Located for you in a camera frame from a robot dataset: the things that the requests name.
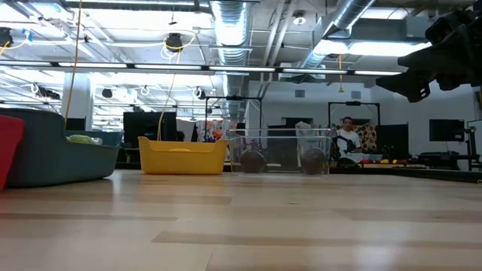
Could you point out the black background workbench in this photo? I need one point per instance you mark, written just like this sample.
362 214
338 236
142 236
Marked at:
444 158

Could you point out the long light bar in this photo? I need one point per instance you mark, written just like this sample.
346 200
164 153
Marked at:
241 68

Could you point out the person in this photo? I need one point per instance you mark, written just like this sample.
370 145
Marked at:
348 139

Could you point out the black tube stand frame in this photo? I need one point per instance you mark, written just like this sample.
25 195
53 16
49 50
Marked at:
354 103

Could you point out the red plastic bin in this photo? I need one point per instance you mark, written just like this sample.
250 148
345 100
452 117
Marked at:
7 143

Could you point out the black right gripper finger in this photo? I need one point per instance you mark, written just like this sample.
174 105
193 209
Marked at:
420 59
410 84

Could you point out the silver ribbed air duct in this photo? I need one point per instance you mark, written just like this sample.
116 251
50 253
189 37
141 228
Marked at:
231 34

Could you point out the black overhead camera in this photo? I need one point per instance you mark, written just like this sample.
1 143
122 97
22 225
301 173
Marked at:
174 42

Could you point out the colourful floral cloth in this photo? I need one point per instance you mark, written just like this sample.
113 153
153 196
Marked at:
216 133

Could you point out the white pillar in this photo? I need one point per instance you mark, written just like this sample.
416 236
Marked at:
77 105

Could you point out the clear plastic bin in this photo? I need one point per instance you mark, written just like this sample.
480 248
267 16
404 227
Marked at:
286 158

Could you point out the brown patterned cloth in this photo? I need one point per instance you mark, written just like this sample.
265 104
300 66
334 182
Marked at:
369 137

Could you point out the dark purple round fruit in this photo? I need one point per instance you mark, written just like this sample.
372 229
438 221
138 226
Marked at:
313 161
253 161

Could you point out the small black wall monitor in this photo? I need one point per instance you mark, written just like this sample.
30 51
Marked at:
446 130

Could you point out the yellow plastic bin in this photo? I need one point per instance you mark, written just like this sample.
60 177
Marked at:
180 162

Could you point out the large black monitor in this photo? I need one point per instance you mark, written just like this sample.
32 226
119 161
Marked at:
145 126

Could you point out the green papaya fruit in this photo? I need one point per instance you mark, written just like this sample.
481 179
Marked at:
80 139

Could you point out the teal plastic bin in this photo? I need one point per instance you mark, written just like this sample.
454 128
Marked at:
49 158

